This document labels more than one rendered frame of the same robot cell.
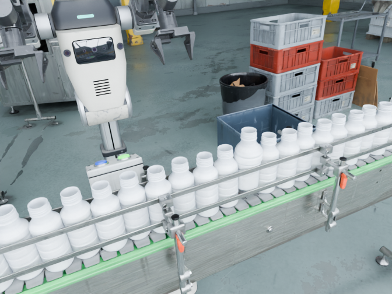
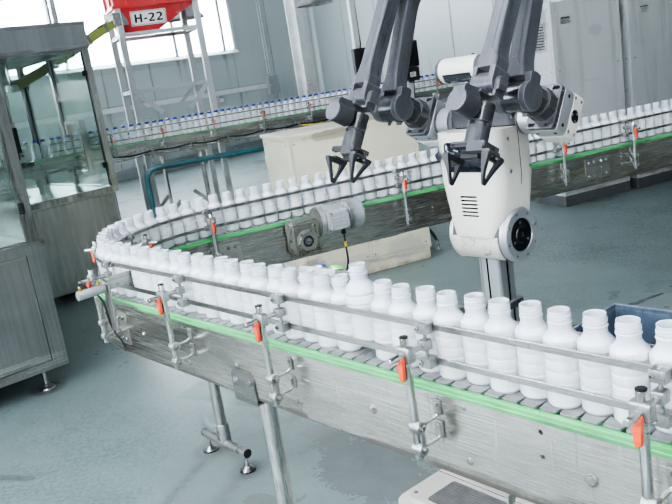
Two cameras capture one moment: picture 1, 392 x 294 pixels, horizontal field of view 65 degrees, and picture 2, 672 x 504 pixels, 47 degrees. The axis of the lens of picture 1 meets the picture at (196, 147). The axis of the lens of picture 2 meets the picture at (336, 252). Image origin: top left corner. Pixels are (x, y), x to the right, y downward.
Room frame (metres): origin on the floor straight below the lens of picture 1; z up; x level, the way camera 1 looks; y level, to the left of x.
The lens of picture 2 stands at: (0.17, -1.60, 1.59)
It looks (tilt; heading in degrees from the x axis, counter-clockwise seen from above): 13 degrees down; 73
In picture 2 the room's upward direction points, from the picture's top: 9 degrees counter-clockwise
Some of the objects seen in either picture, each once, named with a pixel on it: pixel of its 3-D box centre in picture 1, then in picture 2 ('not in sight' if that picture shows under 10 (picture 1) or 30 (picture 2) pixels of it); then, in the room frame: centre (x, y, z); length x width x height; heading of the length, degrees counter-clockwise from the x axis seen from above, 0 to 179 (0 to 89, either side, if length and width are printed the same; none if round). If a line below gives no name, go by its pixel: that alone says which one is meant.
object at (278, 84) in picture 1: (283, 75); not in sight; (3.12, -0.95, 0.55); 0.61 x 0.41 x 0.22; 120
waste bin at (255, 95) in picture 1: (242, 110); not in sight; (2.81, -0.48, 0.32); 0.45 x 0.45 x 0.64
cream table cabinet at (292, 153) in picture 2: not in sight; (347, 196); (2.11, 4.26, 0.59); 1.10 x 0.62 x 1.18; 5
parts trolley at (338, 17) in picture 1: (349, 37); not in sight; (5.04, -2.52, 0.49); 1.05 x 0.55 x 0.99; 113
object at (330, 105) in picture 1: (321, 99); not in sight; (3.49, -1.55, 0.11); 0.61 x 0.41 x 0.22; 116
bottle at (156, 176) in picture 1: (159, 199); (293, 302); (0.56, 0.09, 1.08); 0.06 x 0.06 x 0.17
